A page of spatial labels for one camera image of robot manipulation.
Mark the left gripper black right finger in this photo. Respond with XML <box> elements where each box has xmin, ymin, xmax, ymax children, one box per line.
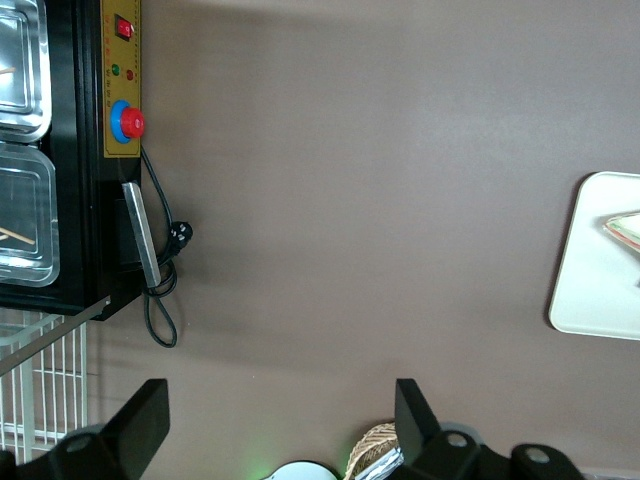
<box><xmin>394</xmin><ymin>378</ymin><xmax>484</xmax><ymax>480</ymax></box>

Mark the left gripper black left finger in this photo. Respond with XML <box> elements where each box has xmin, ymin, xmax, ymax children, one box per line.
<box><xmin>17</xmin><ymin>378</ymin><xmax>172</xmax><ymax>480</ymax></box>

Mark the beige serving tray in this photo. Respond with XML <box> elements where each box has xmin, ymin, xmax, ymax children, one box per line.
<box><xmin>548</xmin><ymin>171</ymin><xmax>640</xmax><ymax>341</ymax></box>

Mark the steel food tray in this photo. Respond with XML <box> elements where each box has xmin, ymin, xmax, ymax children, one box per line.
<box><xmin>0</xmin><ymin>142</ymin><xmax>61</xmax><ymax>289</ymax></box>
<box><xmin>0</xmin><ymin>0</ymin><xmax>54</xmax><ymax>144</ymax></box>

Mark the black tray sealing machine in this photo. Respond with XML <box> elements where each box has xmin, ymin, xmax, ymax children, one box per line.
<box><xmin>0</xmin><ymin>0</ymin><xmax>146</xmax><ymax>322</ymax></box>

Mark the light woven wicker basket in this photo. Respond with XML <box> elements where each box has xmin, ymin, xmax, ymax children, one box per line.
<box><xmin>348</xmin><ymin>422</ymin><xmax>401</xmax><ymax>480</ymax></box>

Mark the aluminium foil container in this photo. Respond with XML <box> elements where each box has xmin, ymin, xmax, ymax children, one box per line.
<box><xmin>354</xmin><ymin>447</ymin><xmax>405</xmax><ymax>480</ymax></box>

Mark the long flat silver bar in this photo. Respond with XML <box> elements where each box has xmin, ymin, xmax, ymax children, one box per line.
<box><xmin>0</xmin><ymin>296</ymin><xmax>112</xmax><ymax>377</ymax></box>

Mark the brown table cover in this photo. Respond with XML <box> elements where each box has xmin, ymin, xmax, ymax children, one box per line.
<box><xmin>87</xmin><ymin>0</ymin><xmax>640</xmax><ymax>480</ymax></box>

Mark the wrapped white triangle sandwich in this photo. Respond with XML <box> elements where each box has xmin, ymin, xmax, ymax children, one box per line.
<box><xmin>602</xmin><ymin>210</ymin><xmax>640</xmax><ymax>261</ymax></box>

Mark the white wire rack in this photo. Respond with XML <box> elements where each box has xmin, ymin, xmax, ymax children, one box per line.
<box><xmin>0</xmin><ymin>307</ymin><xmax>90</xmax><ymax>466</ymax></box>

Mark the silver metal handle bar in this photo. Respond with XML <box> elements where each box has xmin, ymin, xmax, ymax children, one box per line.
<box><xmin>121</xmin><ymin>181</ymin><xmax>162</xmax><ymax>289</ymax></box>

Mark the black power cable with plug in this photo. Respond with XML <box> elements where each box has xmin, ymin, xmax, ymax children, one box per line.
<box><xmin>139</xmin><ymin>145</ymin><xmax>195</xmax><ymax>348</ymax></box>

